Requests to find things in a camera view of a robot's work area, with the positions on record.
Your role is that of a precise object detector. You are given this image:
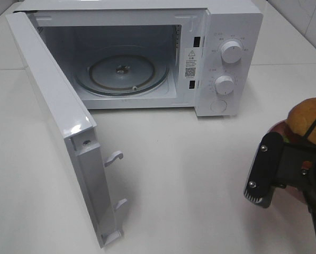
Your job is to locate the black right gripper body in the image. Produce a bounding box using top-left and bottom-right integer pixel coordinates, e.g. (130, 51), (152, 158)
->
(276, 144), (316, 236)

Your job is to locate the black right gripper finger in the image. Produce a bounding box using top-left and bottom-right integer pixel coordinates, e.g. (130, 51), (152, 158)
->
(243, 132), (283, 208)

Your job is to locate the pink round plate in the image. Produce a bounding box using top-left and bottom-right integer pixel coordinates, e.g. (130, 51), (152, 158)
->
(267, 120), (306, 204)

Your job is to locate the burger with lettuce and cheese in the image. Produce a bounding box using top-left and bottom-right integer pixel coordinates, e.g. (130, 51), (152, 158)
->
(286, 97), (316, 145)

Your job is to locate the round door release button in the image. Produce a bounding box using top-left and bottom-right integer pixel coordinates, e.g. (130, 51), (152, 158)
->
(210, 99), (227, 113)

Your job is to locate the white microwave door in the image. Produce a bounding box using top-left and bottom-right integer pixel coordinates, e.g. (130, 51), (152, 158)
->
(6, 12), (127, 248)

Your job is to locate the lower white timer knob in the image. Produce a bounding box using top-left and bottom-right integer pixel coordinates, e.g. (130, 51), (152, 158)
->
(214, 75), (234, 95)

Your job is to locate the upper white power knob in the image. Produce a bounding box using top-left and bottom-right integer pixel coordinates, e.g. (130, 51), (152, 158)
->
(220, 40), (243, 64)

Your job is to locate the white microwave oven body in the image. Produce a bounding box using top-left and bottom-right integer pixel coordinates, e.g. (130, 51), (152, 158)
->
(12, 1), (263, 116)

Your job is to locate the warning label with QR code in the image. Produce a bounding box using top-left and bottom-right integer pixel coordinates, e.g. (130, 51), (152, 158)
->
(183, 48), (200, 79)

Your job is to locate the glass microwave turntable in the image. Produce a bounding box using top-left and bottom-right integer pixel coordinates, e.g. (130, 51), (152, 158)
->
(75, 45), (169, 97)

